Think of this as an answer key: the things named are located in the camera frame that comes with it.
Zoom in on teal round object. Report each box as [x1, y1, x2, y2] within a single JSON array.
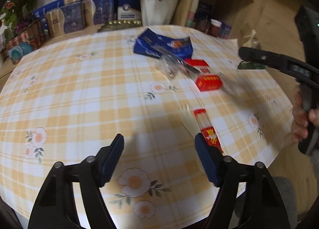
[[8, 42, 34, 65]]

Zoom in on right hand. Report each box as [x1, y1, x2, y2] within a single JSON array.
[[291, 88, 319, 143]]

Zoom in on red cigarette box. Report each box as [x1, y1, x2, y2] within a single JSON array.
[[185, 59, 222, 91]]

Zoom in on small blue box on shelf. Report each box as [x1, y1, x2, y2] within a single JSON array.
[[219, 21, 232, 39]]

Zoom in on yellow plaid tablecloth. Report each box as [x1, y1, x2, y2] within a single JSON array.
[[1, 26, 292, 228]]

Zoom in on gold foil tray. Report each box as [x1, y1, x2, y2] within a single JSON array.
[[97, 20, 142, 32]]

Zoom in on pink blossom bouquet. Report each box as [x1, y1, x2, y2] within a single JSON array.
[[1, 0, 38, 44]]

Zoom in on red cup with lid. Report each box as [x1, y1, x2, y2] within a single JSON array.
[[208, 19, 222, 37]]

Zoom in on stack of paper cups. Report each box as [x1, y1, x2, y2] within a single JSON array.
[[185, 0, 200, 27]]

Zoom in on red toothpick packet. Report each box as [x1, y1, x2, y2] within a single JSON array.
[[193, 109, 223, 153]]

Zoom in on clear plastic wrapper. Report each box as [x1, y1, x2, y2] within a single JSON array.
[[151, 45, 200, 80]]

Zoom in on white flower pot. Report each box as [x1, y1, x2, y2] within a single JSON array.
[[140, 0, 179, 26]]

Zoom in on white blue milk box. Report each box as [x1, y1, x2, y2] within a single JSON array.
[[117, 4, 142, 20]]

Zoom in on blue coffee box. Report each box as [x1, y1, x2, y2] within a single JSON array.
[[133, 28, 193, 60]]

